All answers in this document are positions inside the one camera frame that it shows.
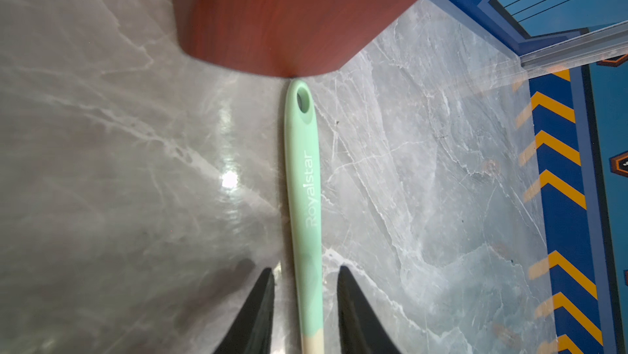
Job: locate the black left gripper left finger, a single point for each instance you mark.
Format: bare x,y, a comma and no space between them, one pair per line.
252,329

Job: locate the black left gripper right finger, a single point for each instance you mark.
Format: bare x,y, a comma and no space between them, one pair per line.
360,328

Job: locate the dark red metronome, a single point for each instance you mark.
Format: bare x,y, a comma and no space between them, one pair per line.
282,38

